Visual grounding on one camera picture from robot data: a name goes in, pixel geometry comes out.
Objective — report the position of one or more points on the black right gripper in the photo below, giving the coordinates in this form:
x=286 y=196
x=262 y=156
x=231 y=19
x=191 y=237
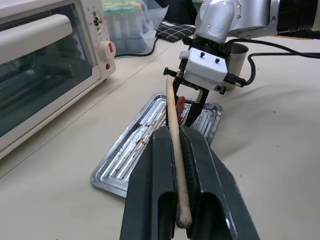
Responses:
x=170 y=72

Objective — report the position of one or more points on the red sausage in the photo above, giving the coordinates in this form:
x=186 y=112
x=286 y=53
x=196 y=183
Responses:
x=180 y=105

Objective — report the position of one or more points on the metal cup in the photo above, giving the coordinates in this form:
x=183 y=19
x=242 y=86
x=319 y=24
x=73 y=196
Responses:
x=237 y=65

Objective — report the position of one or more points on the wooden skewer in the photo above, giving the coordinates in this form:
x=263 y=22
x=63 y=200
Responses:
x=175 y=140

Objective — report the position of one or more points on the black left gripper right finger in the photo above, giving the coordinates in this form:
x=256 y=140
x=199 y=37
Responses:
x=215 y=195

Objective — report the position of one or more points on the clear plastic bag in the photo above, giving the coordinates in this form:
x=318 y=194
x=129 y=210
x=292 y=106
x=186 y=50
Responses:
x=153 y=25

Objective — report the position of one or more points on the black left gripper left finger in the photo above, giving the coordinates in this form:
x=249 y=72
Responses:
x=145 y=190

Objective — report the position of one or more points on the ribbed metal tray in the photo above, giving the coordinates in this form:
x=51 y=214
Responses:
x=120 y=160

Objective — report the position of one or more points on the white toaster oven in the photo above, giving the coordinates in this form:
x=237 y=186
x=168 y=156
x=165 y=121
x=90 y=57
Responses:
x=50 y=75

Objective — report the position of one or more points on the black white checked cloth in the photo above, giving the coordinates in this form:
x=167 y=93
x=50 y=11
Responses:
x=172 y=30

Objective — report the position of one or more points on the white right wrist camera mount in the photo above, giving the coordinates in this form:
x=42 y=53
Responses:
x=205 y=67

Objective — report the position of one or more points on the green capped tube box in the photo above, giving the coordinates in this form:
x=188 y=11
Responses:
x=122 y=27

